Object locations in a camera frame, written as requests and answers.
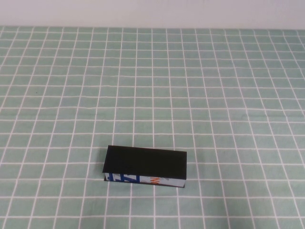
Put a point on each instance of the black printed glasses case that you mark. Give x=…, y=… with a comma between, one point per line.
x=143, y=162

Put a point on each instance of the green white checked tablecloth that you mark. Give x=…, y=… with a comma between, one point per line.
x=95, y=71

